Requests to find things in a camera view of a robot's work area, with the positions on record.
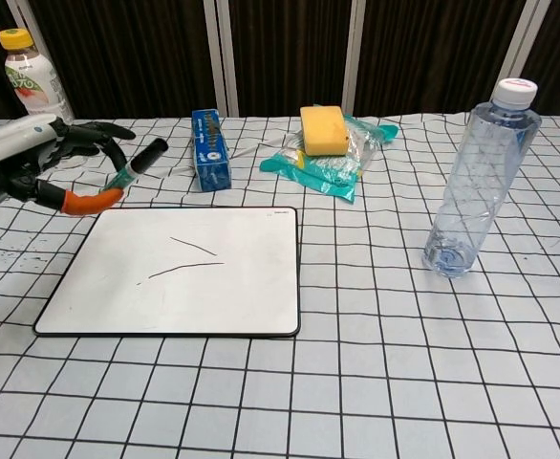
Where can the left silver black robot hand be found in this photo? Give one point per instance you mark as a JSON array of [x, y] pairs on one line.
[[12, 143]]

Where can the white green marker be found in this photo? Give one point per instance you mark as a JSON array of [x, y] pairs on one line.
[[141, 162]]

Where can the white drawing board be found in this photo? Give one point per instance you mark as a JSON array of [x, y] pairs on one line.
[[179, 296]]

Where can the white drink bottle, yellow cap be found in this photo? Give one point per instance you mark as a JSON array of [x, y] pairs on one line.
[[31, 81]]

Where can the dark folding screen, white frames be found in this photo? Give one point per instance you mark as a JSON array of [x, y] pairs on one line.
[[141, 48]]

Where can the blue rectangular cardboard box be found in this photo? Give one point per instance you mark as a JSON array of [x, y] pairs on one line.
[[210, 153]]

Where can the yellow sponge block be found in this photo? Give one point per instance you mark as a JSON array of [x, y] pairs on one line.
[[323, 131]]

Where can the teal clear plastic package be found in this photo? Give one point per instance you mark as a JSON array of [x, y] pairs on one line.
[[328, 176]]

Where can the white black-grid tablecloth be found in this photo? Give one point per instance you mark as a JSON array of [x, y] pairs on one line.
[[356, 358]]

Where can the clear water bottle, white cap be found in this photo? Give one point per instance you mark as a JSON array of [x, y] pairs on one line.
[[480, 181]]

